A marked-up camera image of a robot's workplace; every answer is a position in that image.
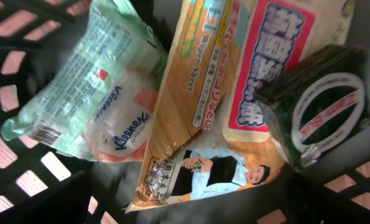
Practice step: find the orange wet sheet package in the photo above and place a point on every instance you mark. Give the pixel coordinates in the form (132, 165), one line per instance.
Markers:
(209, 135)

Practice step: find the green Kleenex tissue pack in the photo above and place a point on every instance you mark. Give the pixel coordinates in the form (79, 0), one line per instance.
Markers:
(99, 105)

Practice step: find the dark green scrub pad pack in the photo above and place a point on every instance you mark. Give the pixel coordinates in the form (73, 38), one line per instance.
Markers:
(317, 105)

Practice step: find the dark grey plastic mesh basket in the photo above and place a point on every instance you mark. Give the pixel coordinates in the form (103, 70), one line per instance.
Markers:
(38, 185)

